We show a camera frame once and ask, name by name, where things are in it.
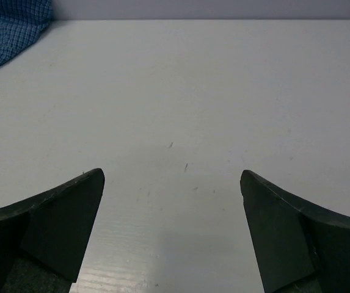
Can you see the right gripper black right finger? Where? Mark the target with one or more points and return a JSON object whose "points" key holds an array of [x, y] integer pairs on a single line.
{"points": [[299, 246]]}

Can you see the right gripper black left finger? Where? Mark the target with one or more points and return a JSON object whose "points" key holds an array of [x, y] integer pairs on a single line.
{"points": [[43, 239]]}

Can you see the blue checked long sleeve shirt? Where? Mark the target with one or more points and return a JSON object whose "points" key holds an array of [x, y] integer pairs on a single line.
{"points": [[21, 24]]}

